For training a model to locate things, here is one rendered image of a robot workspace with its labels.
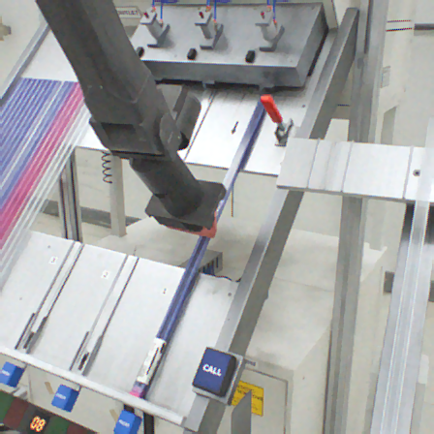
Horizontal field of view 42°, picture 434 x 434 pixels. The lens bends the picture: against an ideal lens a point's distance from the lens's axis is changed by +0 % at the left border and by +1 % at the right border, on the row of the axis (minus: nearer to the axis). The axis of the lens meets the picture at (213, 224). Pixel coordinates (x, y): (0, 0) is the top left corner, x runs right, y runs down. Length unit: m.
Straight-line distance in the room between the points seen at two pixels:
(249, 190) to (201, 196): 2.10
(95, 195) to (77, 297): 2.58
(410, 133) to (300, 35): 1.63
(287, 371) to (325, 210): 1.74
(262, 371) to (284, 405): 0.07
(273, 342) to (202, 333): 0.33
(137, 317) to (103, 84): 0.38
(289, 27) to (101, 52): 0.48
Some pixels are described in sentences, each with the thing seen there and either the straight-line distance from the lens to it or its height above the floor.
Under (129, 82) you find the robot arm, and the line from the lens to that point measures 0.58.
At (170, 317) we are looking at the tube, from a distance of 0.79.
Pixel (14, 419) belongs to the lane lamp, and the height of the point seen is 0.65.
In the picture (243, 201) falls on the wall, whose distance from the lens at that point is 2.88.
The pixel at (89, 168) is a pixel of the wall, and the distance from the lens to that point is 3.44.
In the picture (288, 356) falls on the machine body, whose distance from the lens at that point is 1.06.
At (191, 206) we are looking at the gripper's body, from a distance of 0.74.
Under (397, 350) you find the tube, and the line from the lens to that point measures 0.60.
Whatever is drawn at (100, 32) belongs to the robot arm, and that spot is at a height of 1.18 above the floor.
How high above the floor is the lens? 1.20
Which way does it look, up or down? 20 degrees down
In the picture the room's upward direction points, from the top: straight up
